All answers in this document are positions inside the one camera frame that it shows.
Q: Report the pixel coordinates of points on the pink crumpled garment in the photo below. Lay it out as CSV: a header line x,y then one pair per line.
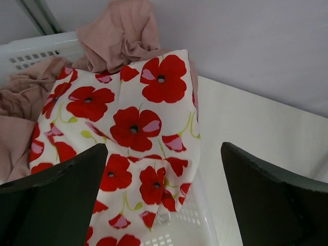
x,y
124,33

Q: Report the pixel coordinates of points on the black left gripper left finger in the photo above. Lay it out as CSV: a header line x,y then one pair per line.
x,y
54,206

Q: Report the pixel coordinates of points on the white plastic laundry basket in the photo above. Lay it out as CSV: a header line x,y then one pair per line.
x,y
207,216

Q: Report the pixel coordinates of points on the grey corner frame post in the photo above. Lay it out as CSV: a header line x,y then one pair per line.
x,y
40,15

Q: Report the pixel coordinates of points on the red poppy print skirt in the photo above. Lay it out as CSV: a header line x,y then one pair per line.
x,y
146,116

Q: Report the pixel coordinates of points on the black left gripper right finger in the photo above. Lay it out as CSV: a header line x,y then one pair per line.
x,y
274,206

